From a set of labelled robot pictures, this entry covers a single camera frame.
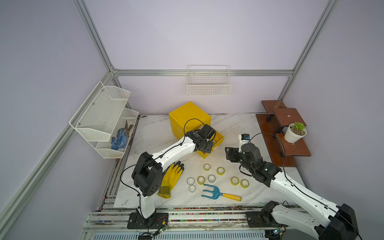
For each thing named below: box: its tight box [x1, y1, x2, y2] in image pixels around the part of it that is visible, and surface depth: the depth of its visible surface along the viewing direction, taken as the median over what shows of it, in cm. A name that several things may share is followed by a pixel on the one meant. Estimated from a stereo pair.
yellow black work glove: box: [157, 161, 185, 199], surface depth 88 cm
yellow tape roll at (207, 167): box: [203, 163, 211, 172], surface depth 94 cm
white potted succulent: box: [284, 121, 308, 145], surface depth 82 cm
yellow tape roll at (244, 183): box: [240, 179, 250, 189], surface depth 86 cm
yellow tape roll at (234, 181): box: [230, 176, 240, 186], surface depth 88 cm
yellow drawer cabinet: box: [169, 101, 212, 139], surface depth 93 cm
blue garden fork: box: [201, 184, 242, 202], surface depth 83 cm
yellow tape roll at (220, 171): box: [216, 167, 225, 176], surface depth 92 cm
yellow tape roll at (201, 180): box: [197, 175, 206, 186], surface depth 88 cm
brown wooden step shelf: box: [255, 100, 312, 167], surface depth 91 cm
